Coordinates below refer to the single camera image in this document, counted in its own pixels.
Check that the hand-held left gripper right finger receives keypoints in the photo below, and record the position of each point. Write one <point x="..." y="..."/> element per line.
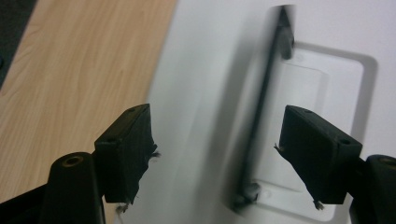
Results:
<point x="317" y="155"/>

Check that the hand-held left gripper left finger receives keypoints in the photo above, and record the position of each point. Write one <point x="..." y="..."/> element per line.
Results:
<point x="124" y="155"/>

